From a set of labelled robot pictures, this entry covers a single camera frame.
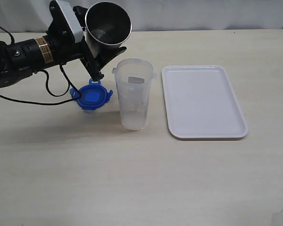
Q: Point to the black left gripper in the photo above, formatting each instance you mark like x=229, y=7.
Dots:
x=65, y=51

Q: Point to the stainless steel cup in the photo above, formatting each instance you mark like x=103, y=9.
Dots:
x=108, y=26

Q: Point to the blue plastic lid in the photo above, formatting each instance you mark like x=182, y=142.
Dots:
x=93, y=95

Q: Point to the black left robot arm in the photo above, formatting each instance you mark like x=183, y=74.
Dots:
x=19, y=60

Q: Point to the clear plastic container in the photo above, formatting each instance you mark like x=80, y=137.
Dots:
x=133, y=82

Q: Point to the white rectangular tray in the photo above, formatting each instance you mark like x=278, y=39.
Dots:
x=201, y=103

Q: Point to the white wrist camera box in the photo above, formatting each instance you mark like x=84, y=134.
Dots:
x=72, y=23

